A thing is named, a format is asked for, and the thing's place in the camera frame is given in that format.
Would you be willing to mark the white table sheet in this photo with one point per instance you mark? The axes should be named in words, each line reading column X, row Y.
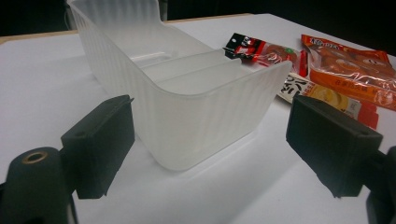
column 46, row 77

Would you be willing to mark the orange snack packet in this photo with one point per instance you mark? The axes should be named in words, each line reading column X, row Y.
column 351, row 71

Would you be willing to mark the white spout pouch red base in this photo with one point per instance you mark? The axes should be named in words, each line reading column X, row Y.
column 327, row 95

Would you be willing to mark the red and black snack packet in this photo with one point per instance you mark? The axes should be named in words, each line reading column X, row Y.
column 264, row 51

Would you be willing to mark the translucent plastic storage box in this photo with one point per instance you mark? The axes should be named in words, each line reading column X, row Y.
column 193, row 124

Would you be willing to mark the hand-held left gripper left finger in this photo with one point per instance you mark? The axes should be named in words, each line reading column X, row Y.
column 99, row 140

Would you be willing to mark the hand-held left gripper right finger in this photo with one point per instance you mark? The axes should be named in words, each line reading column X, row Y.
column 330, row 143

